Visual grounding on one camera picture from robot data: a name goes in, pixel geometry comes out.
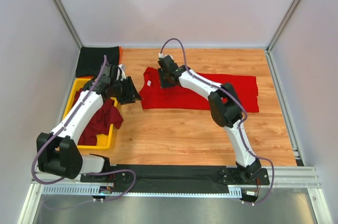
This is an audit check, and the bright red t shirt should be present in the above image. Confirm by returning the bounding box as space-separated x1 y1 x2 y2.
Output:
138 67 260 113

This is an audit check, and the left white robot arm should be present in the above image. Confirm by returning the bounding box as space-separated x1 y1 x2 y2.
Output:
31 64 141 180

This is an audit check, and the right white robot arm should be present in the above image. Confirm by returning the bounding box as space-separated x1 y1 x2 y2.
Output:
158 53 261 178

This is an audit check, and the dark red t shirt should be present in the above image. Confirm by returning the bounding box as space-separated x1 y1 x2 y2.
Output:
78 98 124 150

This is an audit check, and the folded black t shirt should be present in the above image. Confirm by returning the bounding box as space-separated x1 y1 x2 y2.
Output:
75 46 120 78

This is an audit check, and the yellow plastic bin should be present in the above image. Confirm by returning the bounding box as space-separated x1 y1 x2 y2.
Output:
63 77 119 150

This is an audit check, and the black cloth strip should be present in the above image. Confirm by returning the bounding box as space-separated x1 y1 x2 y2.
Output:
113 164 239 193

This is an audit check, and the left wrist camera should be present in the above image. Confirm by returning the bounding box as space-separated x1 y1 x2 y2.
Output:
113 64 127 81

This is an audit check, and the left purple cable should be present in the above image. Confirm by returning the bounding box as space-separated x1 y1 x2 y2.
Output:
31 54 137 210

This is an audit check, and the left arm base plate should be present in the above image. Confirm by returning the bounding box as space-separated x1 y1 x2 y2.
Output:
80 164 134 183

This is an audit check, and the left aluminium corner post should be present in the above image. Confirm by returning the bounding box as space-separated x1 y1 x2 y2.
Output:
52 0 82 48

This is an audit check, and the aluminium corner post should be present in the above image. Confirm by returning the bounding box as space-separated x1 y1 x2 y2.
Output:
52 0 82 48
266 0 322 52

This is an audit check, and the slotted grey cable duct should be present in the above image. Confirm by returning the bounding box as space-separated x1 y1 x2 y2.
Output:
42 184 242 198

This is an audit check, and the right aluminium corner post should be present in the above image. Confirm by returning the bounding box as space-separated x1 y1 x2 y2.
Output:
266 0 322 52

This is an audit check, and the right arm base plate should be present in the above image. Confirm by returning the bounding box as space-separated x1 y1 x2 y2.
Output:
217 167 270 185

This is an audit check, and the aluminium front rail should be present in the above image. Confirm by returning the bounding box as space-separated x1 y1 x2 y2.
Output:
36 166 321 189

